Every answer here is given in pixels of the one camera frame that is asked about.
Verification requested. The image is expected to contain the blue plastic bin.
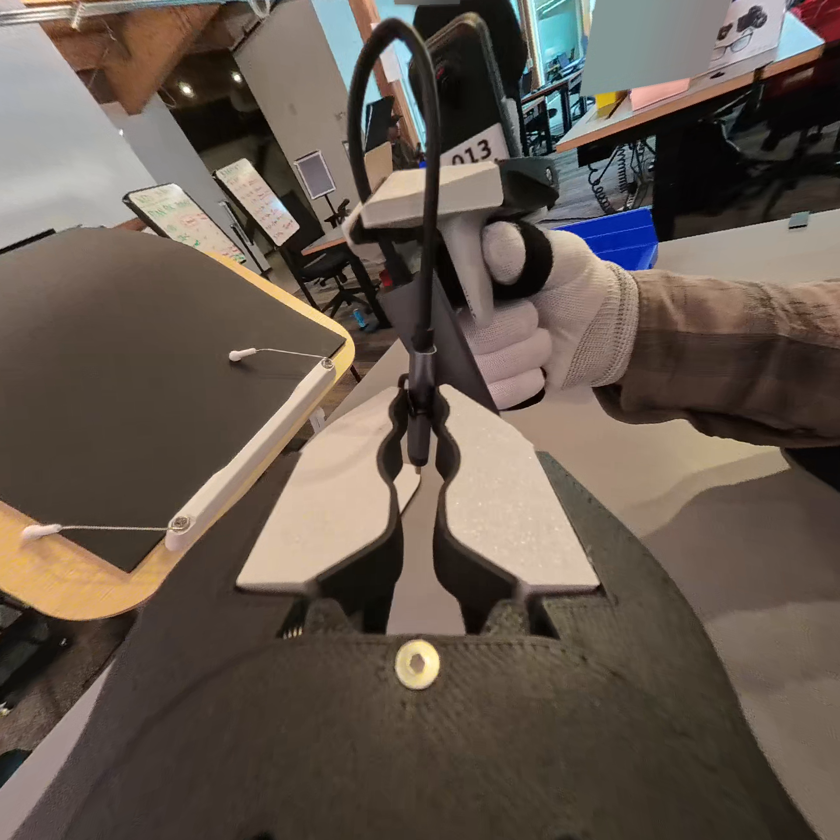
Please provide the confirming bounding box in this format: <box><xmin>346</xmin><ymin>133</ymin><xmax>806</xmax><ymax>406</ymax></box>
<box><xmin>558</xmin><ymin>206</ymin><xmax>659</xmax><ymax>270</ymax></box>

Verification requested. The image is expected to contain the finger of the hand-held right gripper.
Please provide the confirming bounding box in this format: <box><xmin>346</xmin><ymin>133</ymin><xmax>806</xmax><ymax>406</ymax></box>
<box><xmin>341</xmin><ymin>209</ymin><xmax>395</xmax><ymax>258</ymax></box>
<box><xmin>360</xmin><ymin>161</ymin><xmax>505</xmax><ymax>231</ymax></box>

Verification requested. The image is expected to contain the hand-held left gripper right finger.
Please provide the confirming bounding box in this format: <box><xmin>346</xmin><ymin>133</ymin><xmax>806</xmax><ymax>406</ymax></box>
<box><xmin>430</xmin><ymin>383</ymin><xmax>602</xmax><ymax>636</ymax></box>

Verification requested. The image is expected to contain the wooden board with black panel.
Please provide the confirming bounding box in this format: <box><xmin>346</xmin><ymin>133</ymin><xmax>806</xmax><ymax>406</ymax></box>
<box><xmin>0</xmin><ymin>227</ymin><xmax>355</xmax><ymax>621</ymax></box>

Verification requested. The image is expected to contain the thin wire with white clip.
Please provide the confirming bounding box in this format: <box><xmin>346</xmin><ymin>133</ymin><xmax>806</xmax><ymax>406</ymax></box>
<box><xmin>228</xmin><ymin>346</ymin><xmax>329</xmax><ymax>368</ymax></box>
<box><xmin>21</xmin><ymin>521</ymin><xmax>191</xmax><ymax>542</ymax></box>

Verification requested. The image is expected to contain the black coiled cable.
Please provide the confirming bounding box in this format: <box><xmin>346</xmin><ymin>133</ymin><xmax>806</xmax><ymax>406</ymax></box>
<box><xmin>587</xmin><ymin>141</ymin><xmax>651</xmax><ymax>214</ymax></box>

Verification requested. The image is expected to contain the standing whiteboard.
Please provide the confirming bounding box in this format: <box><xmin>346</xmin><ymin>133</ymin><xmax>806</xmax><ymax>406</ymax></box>
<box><xmin>213</xmin><ymin>157</ymin><xmax>301</xmax><ymax>247</ymax></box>
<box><xmin>123</xmin><ymin>184</ymin><xmax>247</xmax><ymax>263</ymax></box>

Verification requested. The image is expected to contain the black hub cable with plug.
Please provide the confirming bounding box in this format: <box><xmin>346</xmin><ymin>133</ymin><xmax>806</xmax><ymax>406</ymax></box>
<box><xmin>346</xmin><ymin>17</ymin><xmax>442</xmax><ymax>472</ymax></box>

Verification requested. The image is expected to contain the person's right forearm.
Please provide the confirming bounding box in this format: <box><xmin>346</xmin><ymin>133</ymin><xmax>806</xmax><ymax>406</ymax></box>
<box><xmin>594</xmin><ymin>269</ymin><xmax>840</xmax><ymax>448</ymax></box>

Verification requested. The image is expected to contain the black office chair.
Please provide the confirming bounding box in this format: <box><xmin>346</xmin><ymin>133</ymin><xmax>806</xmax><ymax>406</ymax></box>
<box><xmin>285</xmin><ymin>197</ymin><xmax>388</xmax><ymax>329</ymax></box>

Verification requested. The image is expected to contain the grey usb hub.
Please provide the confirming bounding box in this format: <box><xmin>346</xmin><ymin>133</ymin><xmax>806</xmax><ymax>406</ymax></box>
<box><xmin>382</xmin><ymin>262</ymin><xmax>501</xmax><ymax>413</ymax></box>

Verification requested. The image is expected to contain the white bracket bar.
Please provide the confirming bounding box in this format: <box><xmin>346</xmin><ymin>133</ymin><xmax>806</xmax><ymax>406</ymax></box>
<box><xmin>164</xmin><ymin>357</ymin><xmax>339</xmax><ymax>552</ymax></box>

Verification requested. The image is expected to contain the person's right hand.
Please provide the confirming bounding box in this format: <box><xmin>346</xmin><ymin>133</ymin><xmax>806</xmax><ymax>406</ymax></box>
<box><xmin>459</xmin><ymin>220</ymin><xmax>641</xmax><ymax>412</ymax></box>

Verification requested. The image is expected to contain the silver framed floor sign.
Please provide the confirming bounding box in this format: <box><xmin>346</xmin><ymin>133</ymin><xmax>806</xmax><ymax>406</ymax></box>
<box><xmin>293</xmin><ymin>151</ymin><xmax>336</xmax><ymax>201</ymax></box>

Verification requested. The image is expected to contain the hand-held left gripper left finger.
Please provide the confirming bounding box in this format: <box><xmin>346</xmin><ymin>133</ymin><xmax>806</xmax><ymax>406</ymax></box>
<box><xmin>235</xmin><ymin>386</ymin><xmax>422</xmax><ymax>636</ymax></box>

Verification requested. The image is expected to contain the white printed box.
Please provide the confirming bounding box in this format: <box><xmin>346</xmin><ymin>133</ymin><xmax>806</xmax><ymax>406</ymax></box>
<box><xmin>709</xmin><ymin>0</ymin><xmax>788</xmax><ymax>76</ymax></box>

